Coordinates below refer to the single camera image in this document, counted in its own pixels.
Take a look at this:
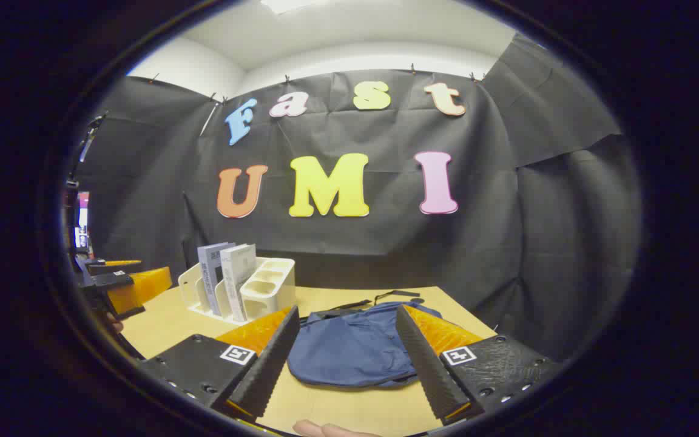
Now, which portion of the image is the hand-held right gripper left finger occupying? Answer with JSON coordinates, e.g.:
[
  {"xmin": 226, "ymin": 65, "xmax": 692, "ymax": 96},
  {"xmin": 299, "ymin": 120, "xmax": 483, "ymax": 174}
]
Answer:
[{"xmin": 139, "ymin": 305, "xmax": 300, "ymax": 424}]

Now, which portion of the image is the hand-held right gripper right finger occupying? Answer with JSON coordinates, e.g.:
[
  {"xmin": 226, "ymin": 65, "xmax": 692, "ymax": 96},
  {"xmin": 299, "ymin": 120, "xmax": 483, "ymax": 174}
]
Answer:
[{"xmin": 395, "ymin": 305, "xmax": 562, "ymax": 425}]

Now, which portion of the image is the lavender book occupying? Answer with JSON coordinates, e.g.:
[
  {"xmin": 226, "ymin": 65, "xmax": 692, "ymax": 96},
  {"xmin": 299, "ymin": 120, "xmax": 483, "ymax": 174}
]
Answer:
[{"xmin": 197, "ymin": 242, "xmax": 236, "ymax": 316}]

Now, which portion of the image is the cream plastic bookshelf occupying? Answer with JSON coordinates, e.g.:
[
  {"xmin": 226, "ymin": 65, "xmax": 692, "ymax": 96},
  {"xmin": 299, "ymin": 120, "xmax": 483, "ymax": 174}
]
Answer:
[{"xmin": 178, "ymin": 258, "xmax": 297, "ymax": 322}]

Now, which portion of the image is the blue schoolbag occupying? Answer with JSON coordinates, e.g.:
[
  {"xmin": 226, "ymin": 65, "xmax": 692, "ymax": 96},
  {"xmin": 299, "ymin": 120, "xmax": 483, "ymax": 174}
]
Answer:
[{"xmin": 287, "ymin": 290, "xmax": 444, "ymax": 389}]

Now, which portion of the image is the white grey book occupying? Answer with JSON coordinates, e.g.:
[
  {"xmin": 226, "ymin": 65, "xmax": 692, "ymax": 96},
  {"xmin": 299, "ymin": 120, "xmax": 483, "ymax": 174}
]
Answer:
[{"xmin": 220, "ymin": 244, "xmax": 257, "ymax": 322}]

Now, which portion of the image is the computer monitor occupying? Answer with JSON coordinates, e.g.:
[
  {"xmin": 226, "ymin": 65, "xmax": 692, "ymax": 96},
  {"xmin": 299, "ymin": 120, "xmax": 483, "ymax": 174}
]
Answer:
[{"xmin": 75, "ymin": 191, "xmax": 90, "ymax": 249}]

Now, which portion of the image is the black backdrop cloth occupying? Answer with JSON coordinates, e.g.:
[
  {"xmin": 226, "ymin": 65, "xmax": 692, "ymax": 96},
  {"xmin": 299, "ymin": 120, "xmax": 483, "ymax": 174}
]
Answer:
[{"xmin": 67, "ymin": 33, "xmax": 641, "ymax": 365}]

